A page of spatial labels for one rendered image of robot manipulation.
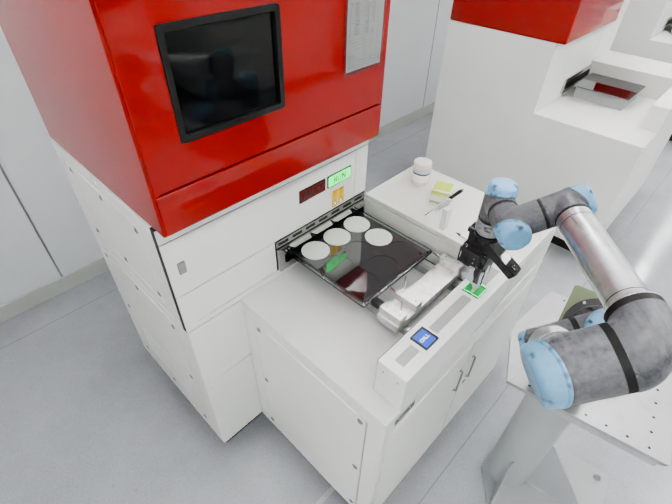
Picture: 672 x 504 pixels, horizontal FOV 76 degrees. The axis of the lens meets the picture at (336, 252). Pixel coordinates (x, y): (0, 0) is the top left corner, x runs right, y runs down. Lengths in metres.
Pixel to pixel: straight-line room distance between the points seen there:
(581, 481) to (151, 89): 2.11
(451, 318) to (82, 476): 1.66
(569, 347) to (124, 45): 0.93
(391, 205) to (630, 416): 0.97
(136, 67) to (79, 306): 2.11
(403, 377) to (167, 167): 0.74
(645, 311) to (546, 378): 0.19
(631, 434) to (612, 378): 0.63
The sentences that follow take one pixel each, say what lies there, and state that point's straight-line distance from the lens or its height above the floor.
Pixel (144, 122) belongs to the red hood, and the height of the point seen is 1.51.
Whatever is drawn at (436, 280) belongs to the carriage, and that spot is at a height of 0.88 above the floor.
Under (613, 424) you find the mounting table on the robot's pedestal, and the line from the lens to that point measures 1.42.
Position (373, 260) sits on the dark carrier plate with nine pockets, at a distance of 1.48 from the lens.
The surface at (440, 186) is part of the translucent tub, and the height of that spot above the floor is 1.03.
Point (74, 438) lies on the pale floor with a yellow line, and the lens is 2.37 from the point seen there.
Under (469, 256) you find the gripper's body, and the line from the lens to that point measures 1.27.
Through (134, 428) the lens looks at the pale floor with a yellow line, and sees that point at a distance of 2.28.
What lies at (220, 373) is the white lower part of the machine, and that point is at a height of 0.53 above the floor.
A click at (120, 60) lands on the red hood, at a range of 0.94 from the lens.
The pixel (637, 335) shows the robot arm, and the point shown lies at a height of 1.37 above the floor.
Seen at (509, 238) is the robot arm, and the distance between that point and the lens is 1.05.
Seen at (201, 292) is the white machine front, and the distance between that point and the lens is 1.35.
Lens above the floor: 1.89
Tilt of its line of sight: 41 degrees down
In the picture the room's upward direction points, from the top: 1 degrees clockwise
